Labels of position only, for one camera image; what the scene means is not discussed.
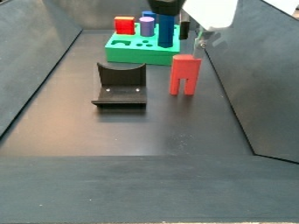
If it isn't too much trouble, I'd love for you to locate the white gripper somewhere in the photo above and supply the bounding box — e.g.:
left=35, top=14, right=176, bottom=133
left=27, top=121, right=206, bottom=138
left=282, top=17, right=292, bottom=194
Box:
left=179, top=0, right=239, bottom=59

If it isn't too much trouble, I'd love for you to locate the red two-legged block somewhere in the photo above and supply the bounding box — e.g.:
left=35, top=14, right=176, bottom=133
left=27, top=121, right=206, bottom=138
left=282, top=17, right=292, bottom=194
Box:
left=170, top=54, right=202, bottom=95

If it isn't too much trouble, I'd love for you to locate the green shape sorter board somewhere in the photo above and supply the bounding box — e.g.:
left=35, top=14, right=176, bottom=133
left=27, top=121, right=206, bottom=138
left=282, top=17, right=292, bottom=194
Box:
left=105, top=23, right=180, bottom=66

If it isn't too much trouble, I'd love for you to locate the red square block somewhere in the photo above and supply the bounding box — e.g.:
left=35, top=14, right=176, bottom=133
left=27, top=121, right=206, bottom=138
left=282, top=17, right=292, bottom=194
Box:
left=115, top=17, right=136, bottom=35

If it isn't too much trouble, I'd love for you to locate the tall blue hexagonal prism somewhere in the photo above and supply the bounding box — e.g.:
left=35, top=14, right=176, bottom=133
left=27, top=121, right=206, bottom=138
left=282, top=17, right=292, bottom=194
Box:
left=157, top=15, right=174, bottom=48

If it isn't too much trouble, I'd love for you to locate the purple cylinder block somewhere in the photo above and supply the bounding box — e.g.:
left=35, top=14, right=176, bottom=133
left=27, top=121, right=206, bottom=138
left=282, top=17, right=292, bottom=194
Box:
left=139, top=17, right=155, bottom=37

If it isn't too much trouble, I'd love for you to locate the blue cylinder block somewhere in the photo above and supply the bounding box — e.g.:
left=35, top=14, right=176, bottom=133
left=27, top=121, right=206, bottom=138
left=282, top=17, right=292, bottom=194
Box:
left=143, top=10, right=156, bottom=26

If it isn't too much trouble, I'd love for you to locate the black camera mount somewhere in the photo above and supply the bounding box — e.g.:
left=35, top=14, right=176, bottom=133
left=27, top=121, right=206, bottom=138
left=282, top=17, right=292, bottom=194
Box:
left=147, top=0, right=186, bottom=16

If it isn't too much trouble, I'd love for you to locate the black curved holder bracket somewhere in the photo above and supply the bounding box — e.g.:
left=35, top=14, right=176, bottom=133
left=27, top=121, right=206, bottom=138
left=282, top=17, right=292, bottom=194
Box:
left=92, top=63, right=147, bottom=107

